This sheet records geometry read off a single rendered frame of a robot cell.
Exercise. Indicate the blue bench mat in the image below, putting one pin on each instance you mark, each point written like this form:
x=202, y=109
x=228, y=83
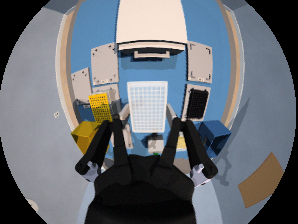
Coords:
x=96, y=25

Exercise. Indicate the grey flat plate with corner pegs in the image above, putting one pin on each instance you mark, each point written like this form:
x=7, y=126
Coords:
x=82, y=86

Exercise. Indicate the beige rectangular plate nest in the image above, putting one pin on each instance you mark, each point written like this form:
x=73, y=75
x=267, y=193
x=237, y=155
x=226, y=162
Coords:
x=187, y=96

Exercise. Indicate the black multi-well plate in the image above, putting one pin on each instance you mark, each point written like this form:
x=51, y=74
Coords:
x=196, y=105

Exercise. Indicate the blue open-top bin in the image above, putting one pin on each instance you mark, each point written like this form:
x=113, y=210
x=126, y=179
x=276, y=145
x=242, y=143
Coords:
x=209, y=131

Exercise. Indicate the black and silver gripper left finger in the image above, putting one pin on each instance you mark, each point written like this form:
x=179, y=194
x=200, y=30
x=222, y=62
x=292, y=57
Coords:
x=89, y=166

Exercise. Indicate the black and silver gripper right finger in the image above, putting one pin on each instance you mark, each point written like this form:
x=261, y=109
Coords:
x=202, y=167

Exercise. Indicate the yellow bin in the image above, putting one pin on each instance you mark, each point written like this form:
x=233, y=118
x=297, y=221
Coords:
x=87, y=129

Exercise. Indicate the grey box with green button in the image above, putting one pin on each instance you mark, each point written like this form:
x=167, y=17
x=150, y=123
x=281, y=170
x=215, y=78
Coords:
x=155, y=144

